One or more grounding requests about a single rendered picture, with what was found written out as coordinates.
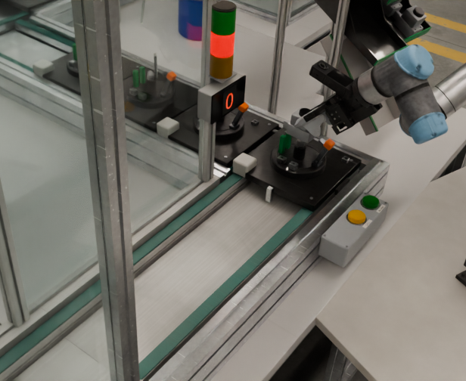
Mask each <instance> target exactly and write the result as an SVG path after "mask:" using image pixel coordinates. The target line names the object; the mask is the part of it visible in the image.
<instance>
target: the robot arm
mask: <svg viewBox="0 0 466 381"><path fill-rule="evenodd" d="M433 70H434V65H433V59H432V57H431V56H430V53H429V52H428V51H427V50H426V49H425V48H424V47H422V46H421V45H414V44H413V45H410V46H408V47H407V48H404V49H402V50H401V51H397V52H396V53H395V54H394V55H392V56H391V57H388V58H387V59H386V60H384V61H382V62H380V63H379V64H378V65H376V66H374V67H372V68H371V69H370V70H367V71H366V72H364V73H363V74H361V75H360V76H359V77H358V78H356V79H354V80H353V79H351V78H350V77H348V76H347V75H345V74H343V73H342V72H341V71H339V70H337V69H336V68H334V67H332V66H331V65H330V64H328V63H326V62H325V61H323V60H320V61H318V62H317V63H315V64H313V65H312V67H311V70H310V71H309V75H310V76H311V77H313V78H315V79H317V80H318V81H320V82H321V83H322V84H324V85H326V86H327V87H329V88H330V89H331V90H333V91H335V93H334V94H332V95H331V96H330V97H328V98H327V99H326V100H324V101H323V102H321V103H320V104H318V105H317V106H315V107H313V108H312V109H311V111H310V112H309V113H307V114H306V115H304V116H302V117H300V118H299V119H298V120H297V121H296V123H295V125H294V127H295V128H297V127H299V126H303V127H304V128H305V129H306V130H308V131H309V132H310V133H311V134H312V135H313V136H314V137H318V136H319V135H321V129H320V125H321V124H322V123H323V122H326V123H327V124H329V125H332V129H333V130H334V132H335V133H336V135H338V134H340V133H341V132H344V131H346V130H347V129H350V128H351V127H353V126H354V125H355V124H356V123H358V122H360V121H362V120H364V119H366V118H368V117H369V116H371V115H373V114H375V113H376V112H377V111H379V109H380V108H382V107H383V106H382V104H381V102H383V101H385V100H386V99H388V98H390V97H392V96H394V99H395V101H396V104H397V106H398V108H399V111H400V113H401V114H400V116H399V125H400V128H401V129H402V131H403V132H404V133H405V134H406V135H408V136H409V137H412V139H413V140H414V142H415V143H416V144H423V143H425V142H427V141H430V140H432V139H434V138H437V137H439V136H441V135H444V134H445V133H447V131H448V129H449V128H448V126H447V123H446V119H447V118H448V117H450V116H451V115H452V114H453V113H455V112H456V111H457V110H459V109H460V108H462V107H463V106H464V105H465V104H466V63H464V64H463V65H462V66H460V67H459V68H458V69H457V70H455V71H454V72H453V73H451V74H450V75H449V76H447V77H446V78H445V79H444V80H442V81H441V82H439V83H438V84H437V85H435V86H434V87H432V88H431V87H430V85H429V82H428V80H427V78H428V77H429V76H430V75H431V74H432V73H433ZM317 116H318V117H317ZM315 117H317V118H315ZM314 118H315V119H314ZM337 127H339V129H343V127H347V128H346V129H344V130H342V131H339V129H338V128H337Z"/></svg>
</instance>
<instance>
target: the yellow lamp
mask: <svg viewBox="0 0 466 381"><path fill-rule="evenodd" d="M233 59H234V54H233V55H232V56H231V57H225V58H220V57H215V56H213V55H211V54H210V75H211V76H212V77H214V78H216V79H227V78H229V77H231V76H232V71H233Z"/></svg>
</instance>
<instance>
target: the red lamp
mask: <svg viewBox="0 0 466 381"><path fill-rule="evenodd" d="M234 46H235V32H234V33H233V34H231V35H229V36H219V35H216V34H214V33H213V32H212V31H211V37H210V53H211V55H213V56H215V57H220V58H225V57H231V56H232V55H233V54H234Z"/></svg>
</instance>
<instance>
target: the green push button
mask: <svg viewBox="0 0 466 381"><path fill-rule="evenodd" d="M362 204H363V206H365V207H367V208H369V209H375V208H377V207H378V205H379V199H378V198H377V197H374V196H372V195H368V196H364V197H363V198H362Z"/></svg>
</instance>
